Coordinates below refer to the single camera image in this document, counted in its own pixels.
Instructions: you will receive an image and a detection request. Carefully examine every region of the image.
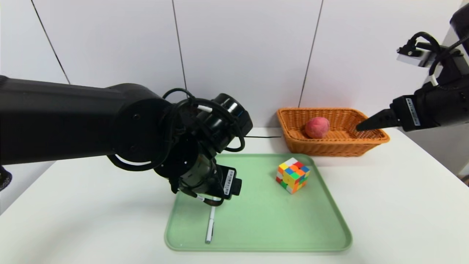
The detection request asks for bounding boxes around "multicoloured puzzle cube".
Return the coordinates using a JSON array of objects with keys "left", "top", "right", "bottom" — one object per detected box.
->
[{"left": 276, "top": 158, "right": 311, "bottom": 194}]

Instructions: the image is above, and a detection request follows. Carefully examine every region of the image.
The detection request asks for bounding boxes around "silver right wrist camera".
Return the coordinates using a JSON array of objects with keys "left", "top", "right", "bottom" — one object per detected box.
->
[{"left": 397, "top": 43, "right": 442, "bottom": 67}]

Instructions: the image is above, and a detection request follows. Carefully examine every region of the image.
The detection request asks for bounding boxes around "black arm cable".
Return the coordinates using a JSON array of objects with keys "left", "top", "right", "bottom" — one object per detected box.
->
[
  {"left": 401, "top": 32, "right": 469, "bottom": 87},
  {"left": 161, "top": 88, "right": 246, "bottom": 153}
]

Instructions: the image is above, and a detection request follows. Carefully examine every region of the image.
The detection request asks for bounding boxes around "white pen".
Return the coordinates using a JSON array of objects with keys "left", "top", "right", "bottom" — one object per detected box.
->
[{"left": 206, "top": 206, "right": 217, "bottom": 243}]

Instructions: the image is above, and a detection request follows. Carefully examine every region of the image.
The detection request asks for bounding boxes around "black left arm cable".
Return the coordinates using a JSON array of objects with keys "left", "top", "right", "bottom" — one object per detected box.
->
[{"left": 161, "top": 88, "right": 246, "bottom": 153}]

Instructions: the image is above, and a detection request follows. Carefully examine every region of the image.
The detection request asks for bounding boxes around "light green plastic tray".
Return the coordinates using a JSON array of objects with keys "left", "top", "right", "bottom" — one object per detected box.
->
[{"left": 165, "top": 153, "right": 353, "bottom": 252}]

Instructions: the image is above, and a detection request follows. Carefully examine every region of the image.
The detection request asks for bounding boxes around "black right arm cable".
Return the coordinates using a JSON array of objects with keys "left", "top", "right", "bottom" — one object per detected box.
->
[{"left": 401, "top": 32, "right": 469, "bottom": 87}]

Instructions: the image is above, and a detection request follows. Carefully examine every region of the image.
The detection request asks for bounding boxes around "orange wicker basket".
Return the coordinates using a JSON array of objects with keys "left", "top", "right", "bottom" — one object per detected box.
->
[{"left": 277, "top": 107, "right": 390, "bottom": 157}]

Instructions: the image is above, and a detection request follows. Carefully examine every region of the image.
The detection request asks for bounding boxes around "red peach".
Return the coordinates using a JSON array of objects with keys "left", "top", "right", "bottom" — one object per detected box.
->
[{"left": 305, "top": 117, "right": 330, "bottom": 139}]

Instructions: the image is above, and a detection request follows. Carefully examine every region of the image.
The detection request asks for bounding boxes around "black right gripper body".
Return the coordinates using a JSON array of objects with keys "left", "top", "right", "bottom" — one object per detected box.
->
[{"left": 389, "top": 75, "right": 469, "bottom": 132}]

